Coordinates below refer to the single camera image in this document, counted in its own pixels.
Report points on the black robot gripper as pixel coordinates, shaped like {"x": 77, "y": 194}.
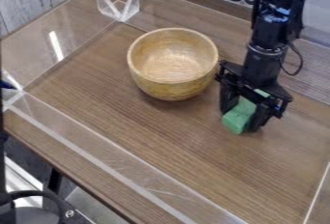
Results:
{"x": 272, "y": 98}

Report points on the green rectangular block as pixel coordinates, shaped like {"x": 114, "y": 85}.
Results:
{"x": 236, "y": 119}

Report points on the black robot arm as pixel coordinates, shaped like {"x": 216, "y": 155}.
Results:
{"x": 277, "y": 24}

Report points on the brown wooden bowl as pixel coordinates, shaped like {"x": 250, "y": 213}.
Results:
{"x": 173, "y": 62}

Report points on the clear acrylic front barrier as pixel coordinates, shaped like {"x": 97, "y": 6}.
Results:
{"x": 130, "y": 138}

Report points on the black table leg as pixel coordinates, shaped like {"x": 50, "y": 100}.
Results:
{"x": 55, "y": 181}

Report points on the clear acrylic corner bracket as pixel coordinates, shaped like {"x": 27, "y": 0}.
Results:
{"x": 119, "y": 10}

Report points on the grey metal base plate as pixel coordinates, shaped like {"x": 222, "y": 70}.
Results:
{"x": 58, "y": 206}

